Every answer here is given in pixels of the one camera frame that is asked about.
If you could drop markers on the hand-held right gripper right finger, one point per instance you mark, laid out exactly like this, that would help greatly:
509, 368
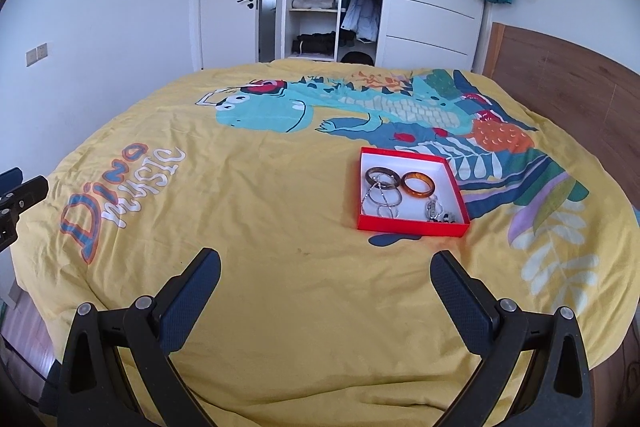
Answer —
460, 302

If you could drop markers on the amber bangle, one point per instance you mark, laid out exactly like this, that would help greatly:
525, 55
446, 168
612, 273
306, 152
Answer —
417, 194

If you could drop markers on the plain silver bangle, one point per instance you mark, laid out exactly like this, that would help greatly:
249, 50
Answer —
400, 199

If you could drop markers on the twisted silver hoop earring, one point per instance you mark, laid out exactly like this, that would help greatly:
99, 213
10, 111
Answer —
380, 213

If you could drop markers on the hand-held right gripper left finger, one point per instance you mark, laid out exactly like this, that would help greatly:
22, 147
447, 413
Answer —
192, 302

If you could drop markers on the dark brown bangle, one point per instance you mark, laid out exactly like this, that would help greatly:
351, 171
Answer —
372, 170

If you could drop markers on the yellow dinosaur printed blanket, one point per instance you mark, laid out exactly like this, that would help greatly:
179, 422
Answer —
300, 307

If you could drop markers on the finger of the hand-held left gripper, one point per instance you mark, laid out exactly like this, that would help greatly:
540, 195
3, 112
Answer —
25, 194

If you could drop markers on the wall switch plate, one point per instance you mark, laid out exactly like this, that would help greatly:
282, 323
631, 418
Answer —
37, 54

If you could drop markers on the wooden headboard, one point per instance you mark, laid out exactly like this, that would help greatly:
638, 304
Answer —
575, 82

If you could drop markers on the red jewelry box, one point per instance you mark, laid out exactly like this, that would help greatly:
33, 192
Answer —
425, 164

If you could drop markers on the dark beaded jewelry piece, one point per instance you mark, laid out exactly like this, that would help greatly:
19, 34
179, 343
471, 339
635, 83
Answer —
445, 218

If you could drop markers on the folded dark clothes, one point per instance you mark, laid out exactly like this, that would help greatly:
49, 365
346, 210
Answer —
315, 43

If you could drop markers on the black bag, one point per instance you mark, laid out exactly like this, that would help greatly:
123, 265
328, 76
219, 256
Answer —
356, 57

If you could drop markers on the folded light clothes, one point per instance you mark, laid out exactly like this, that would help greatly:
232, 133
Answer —
312, 2

